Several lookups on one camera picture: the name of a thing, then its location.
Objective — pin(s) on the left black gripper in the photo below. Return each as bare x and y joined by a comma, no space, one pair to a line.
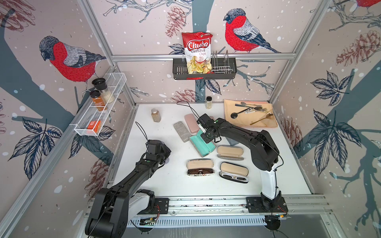
167,150

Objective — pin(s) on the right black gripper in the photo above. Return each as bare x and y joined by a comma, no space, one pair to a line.
206,141

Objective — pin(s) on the pink glasses case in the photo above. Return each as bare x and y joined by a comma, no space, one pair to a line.
191,123

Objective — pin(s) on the grey teal glasses case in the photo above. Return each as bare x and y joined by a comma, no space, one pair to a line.
232,142

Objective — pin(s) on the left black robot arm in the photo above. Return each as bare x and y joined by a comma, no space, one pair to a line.
113,207

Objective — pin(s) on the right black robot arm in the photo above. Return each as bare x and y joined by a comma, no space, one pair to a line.
264,153

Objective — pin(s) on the beige empty open case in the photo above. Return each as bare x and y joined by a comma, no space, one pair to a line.
230,153

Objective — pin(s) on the patterned case with sunglasses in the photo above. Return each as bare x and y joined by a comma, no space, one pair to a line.
200,167

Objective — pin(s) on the black case with glasses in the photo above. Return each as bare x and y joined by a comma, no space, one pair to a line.
233,172

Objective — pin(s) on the black ladle spoon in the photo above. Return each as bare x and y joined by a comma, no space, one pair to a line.
235,115

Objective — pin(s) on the small jar at back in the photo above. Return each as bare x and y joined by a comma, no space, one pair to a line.
208,102

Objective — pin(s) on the brown spice jar on table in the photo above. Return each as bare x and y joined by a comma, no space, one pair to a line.
155,115

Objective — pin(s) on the iridescent cutlery piece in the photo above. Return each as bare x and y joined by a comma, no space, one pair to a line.
239,105

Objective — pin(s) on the silver spoon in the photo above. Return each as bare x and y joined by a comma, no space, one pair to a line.
246,104

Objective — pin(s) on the gold spoon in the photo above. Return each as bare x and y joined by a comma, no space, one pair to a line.
267,116

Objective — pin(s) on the small orange box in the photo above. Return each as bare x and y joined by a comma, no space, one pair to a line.
94,126

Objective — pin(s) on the orange spice jar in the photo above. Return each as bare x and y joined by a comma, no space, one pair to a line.
98,102

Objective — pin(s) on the red Chuba chips bag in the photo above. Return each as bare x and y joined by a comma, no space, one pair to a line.
197,49

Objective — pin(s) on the black lid salt grinder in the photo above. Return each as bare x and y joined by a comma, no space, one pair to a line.
106,94

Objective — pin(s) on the white patterned cutlery handle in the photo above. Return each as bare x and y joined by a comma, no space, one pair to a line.
250,111

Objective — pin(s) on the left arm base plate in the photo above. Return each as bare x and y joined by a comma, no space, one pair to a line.
157,206

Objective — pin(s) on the black wire wall basket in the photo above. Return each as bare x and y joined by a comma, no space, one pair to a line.
218,67

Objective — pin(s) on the white wire wall shelf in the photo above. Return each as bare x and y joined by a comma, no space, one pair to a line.
115,82

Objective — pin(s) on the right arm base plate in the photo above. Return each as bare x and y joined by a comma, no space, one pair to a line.
258,204

